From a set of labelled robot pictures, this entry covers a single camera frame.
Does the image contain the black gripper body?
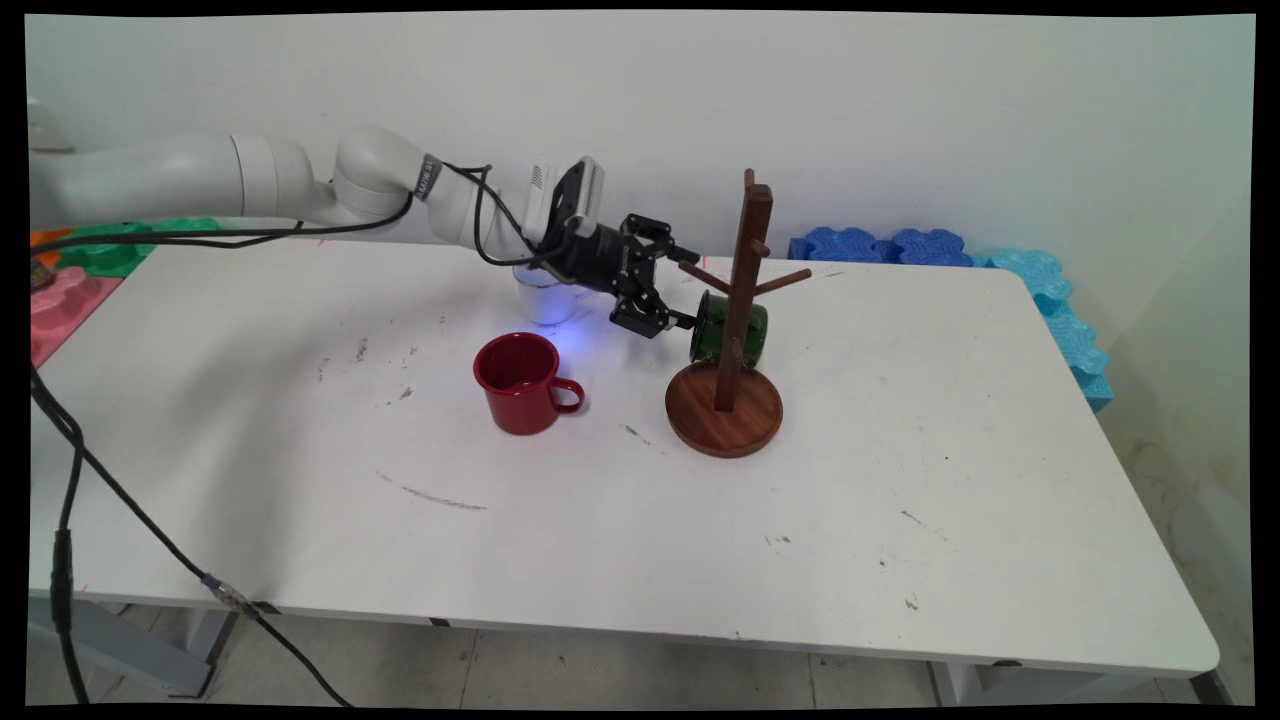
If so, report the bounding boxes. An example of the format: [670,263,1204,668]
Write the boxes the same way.
[545,220,641,296]

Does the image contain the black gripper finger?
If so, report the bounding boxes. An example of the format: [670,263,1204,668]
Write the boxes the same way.
[620,213,701,266]
[610,265,698,339]

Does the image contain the green enamel mug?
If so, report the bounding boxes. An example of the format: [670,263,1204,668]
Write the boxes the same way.
[688,290,770,369]

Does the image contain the white enamel mug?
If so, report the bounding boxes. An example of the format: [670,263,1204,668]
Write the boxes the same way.
[512,262,591,326]

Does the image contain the wooden mug tree stand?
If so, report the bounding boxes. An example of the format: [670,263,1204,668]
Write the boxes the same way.
[665,168,813,459]

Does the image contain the red enamel mug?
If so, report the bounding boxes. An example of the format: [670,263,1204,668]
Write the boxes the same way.
[473,332,586,436]

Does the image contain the blue foam puzzle mat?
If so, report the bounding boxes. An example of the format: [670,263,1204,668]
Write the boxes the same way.
[880,229,973,268]
[788,227,894,264]

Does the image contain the cyan foam puzzle mat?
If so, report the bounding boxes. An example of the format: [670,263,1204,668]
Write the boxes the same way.
[975,248,1114,413]

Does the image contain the green foam puzzle mat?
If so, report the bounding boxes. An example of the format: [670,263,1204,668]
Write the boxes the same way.
[60,217,221,278]

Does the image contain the pink foam puzzle mat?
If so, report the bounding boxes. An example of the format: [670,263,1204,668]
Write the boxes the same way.
[30,266,123,369]

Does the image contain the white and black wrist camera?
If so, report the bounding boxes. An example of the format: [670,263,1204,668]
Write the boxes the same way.
[527,157,606,246]

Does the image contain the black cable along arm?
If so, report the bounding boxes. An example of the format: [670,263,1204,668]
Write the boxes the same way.
[30,162,546,269]

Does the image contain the thin black cable with connector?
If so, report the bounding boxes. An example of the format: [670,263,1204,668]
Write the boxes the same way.
[30,370,353,707]

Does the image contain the grey table leg frame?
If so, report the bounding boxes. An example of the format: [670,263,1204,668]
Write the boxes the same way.
[28,598,239,698]

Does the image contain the thick black cable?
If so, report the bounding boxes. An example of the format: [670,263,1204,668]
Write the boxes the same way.
[48,420,91,706]

